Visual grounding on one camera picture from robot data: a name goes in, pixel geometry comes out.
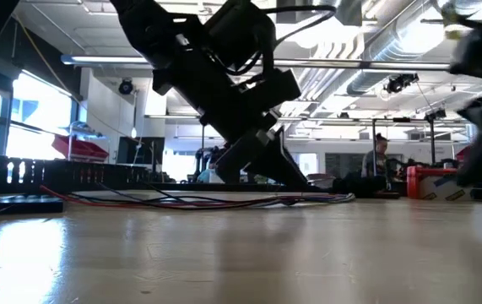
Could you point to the person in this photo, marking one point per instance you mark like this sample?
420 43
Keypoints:
371 162

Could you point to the silver ventilation duct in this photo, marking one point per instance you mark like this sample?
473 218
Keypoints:
392 46

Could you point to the red storage bins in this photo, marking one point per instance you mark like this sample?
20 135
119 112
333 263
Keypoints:
80 150

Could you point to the long ceiling light strip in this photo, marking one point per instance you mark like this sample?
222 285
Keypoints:
105 60

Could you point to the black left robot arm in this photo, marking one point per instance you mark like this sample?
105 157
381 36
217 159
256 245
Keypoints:
147 21

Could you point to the black monitor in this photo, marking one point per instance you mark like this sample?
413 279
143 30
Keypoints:
128 150

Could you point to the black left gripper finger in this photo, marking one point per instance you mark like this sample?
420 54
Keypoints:
236 162
278 164

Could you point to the black distant rig frame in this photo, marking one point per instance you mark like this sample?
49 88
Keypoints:
374 143

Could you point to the red and white box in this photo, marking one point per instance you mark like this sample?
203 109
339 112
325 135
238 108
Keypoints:
412 183

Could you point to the black duct cover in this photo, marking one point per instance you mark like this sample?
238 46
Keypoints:
25 205

